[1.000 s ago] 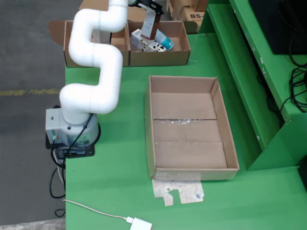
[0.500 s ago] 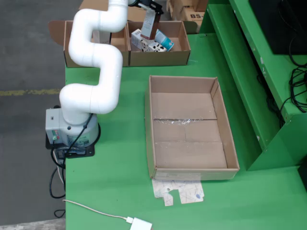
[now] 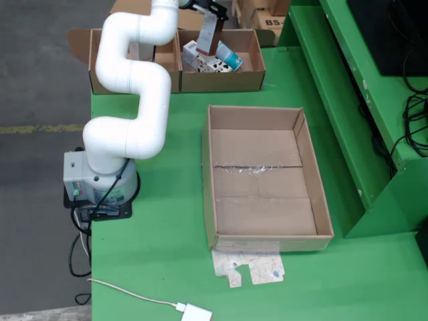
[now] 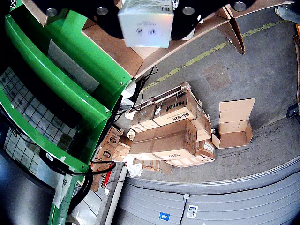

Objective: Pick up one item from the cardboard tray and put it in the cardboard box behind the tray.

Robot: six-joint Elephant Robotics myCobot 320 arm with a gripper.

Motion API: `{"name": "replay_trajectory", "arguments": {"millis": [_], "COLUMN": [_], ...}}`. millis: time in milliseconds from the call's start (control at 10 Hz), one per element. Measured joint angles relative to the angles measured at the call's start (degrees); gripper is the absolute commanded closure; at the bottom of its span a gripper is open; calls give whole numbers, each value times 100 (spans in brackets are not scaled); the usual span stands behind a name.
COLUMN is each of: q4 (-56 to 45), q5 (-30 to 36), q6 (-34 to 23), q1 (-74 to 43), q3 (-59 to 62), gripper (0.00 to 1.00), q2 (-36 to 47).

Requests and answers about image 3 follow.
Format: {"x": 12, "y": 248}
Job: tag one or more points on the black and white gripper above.
{"x": 200, "y": 5}

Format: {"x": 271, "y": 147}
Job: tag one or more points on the red-brown carton with silver face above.
{"x": 207, "y": 36}

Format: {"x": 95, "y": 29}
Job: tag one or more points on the grey robot base box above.
{"x": 73, "y": 170}

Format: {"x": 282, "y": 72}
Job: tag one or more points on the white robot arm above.
{"x": 147, "y": 80}

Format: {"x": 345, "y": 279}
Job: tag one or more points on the plain cardboard box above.
{"x": 247, "y": 6}

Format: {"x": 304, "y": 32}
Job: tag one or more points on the cardboard box printed BS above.
{"x": 267, "y": 23}

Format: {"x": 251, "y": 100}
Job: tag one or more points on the two-compartment cardboard box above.
{"x": 220, "y": 82}

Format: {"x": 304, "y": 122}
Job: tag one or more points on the shallow cardboard tray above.
{"x": 264, "y": 214}

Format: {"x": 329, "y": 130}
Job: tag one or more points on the white carton with cow print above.
{"x": 207, "y": 63}

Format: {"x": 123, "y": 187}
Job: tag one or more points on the tall white carton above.
{"x": 143, "y": 53}

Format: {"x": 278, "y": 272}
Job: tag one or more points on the green metal shelf unit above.
{"x": 334, "y": 100}

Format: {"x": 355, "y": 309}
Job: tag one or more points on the black monitor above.
{"x": 384, "y": 33}

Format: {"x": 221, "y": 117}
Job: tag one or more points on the flattened printed carton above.
{"x": 264, "y": 267}

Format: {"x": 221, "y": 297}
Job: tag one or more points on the white power adapter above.
{"x": 197, "y": 312}

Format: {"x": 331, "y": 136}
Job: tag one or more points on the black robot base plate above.
{"x": 117, "y": 214}

